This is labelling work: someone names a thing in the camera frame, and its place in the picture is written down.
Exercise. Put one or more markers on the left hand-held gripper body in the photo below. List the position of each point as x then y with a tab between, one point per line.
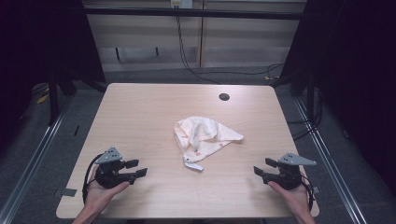
107	177

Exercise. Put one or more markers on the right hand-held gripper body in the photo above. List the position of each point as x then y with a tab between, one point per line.
288	179

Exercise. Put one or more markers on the white printed towel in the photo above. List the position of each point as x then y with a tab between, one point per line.
199	130

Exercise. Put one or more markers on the person's left hand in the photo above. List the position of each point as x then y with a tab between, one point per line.
98	196

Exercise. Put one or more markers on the person's right hand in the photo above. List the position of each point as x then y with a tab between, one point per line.
295	199

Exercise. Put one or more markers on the grey tape strip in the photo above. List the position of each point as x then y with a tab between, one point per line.
316	189
67	192

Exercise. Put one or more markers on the small black floor tape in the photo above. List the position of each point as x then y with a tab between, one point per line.
76	130

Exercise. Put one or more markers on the yellow floor item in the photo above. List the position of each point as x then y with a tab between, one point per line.
42	99

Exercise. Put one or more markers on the dark curtain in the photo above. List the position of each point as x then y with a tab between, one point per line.
37	46
358	77

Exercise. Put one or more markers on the black horizontal bar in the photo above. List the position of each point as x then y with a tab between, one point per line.
140	12

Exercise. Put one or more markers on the metal floor rail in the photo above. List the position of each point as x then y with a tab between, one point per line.
326	155
29	168

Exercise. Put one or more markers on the black stand post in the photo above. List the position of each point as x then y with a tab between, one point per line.
310	99
53	102

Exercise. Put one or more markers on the white wall socket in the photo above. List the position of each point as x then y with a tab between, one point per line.
181	3

